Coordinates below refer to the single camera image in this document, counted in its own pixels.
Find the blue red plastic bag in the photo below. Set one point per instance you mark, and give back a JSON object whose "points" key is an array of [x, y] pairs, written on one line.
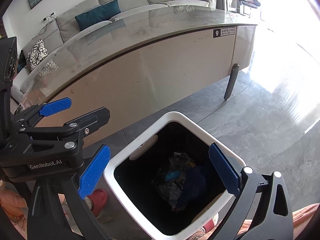
{"points": [[171, 191]]}

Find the floral cushion left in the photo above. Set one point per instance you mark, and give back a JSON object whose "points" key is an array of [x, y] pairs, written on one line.
{"points": [[37, 54]]}

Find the wall socket with cable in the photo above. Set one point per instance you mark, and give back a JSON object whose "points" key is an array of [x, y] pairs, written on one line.
{"points": [[47, 21]]}

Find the blue organza drawstring pouch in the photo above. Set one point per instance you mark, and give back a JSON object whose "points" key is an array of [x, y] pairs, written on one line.
{"points": [[195, 182]]}

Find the red slipper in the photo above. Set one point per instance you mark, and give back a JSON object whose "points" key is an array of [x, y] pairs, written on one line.
{"points": [[96, 201]]}

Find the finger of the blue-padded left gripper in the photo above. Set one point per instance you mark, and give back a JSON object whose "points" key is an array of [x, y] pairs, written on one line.
{"points": [[32, 115], [38, 146]]}

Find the white trash bin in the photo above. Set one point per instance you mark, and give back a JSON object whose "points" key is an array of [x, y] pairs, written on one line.
{"points": [[135, 174]]}

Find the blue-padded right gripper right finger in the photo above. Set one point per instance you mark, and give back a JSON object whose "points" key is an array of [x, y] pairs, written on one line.
{"points": [[273, 216]]}

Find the office chair with clothes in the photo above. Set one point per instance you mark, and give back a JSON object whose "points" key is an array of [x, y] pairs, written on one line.
{"points": [[246, 6]]}

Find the small teal clear wrapper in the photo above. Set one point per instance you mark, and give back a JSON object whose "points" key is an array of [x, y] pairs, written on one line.
{"points": [[172, 175]]}

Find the teal cushion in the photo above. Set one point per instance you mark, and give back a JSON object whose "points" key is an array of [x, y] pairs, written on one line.
{"points": [[97, 15]]}

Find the grey sectional sofa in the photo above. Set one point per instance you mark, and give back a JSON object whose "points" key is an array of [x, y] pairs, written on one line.
{"points": [[43, 26]]}

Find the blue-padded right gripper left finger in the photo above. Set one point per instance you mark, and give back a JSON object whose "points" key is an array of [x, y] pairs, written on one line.
{"points": [[46, 218]]}

